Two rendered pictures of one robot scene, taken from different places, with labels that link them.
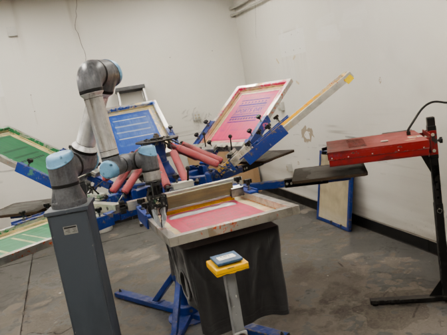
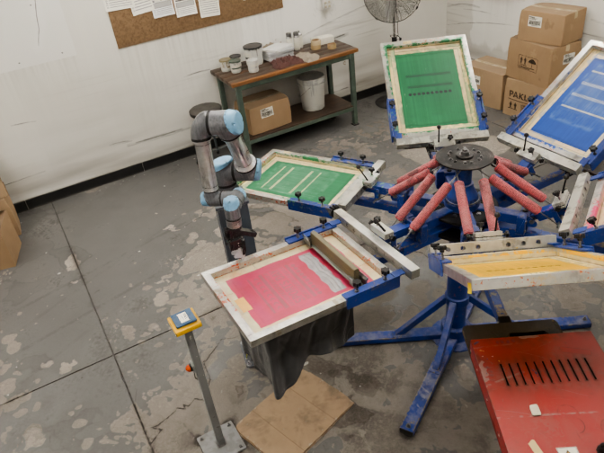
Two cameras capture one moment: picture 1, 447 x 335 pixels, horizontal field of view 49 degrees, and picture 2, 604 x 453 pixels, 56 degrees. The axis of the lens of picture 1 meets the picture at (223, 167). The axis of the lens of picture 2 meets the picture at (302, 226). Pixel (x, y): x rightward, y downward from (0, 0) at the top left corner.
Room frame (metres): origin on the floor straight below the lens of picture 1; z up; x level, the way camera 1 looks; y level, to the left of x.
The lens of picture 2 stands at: (2.08, -2.07, 2.75)
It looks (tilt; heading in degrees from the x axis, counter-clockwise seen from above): 34 degrees down; 82
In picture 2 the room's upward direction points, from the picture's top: 7 degrees counter-clockwise
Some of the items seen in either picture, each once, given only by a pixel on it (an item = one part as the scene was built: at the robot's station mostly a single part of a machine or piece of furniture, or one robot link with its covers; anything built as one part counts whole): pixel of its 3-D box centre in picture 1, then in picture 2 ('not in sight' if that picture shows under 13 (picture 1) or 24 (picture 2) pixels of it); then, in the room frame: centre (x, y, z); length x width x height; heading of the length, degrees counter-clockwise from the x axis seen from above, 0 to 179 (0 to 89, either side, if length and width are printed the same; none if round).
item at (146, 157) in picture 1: (148, 158); (232, 208); (2.10, 0.31, 1.34); 0.09 x 0.08 x 0.11; 69
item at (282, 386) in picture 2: not in sight; (315, 346); (2.35, -0.11, 0.74); 0.46 x 0.04 x 0.42; 17
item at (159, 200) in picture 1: (155, 194); (235, 236); (2.08, 0.31, 1.19); 0.09 x 0.08 x 0.12; 17
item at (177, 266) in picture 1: (184, 266); not in sight; (2.23, 0.26, 0.79); 0.46 x 0.09 x 0.33; 17
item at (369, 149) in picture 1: (376, 147); (557, 407); (3.04, -0.97, 1.06); 0.61 x 0.46 x 0.12; 77
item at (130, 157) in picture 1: (126, 162); (234, 198); (2.11, 0.41, 1.34); 0.11 x 0.11 x 0.08; 69
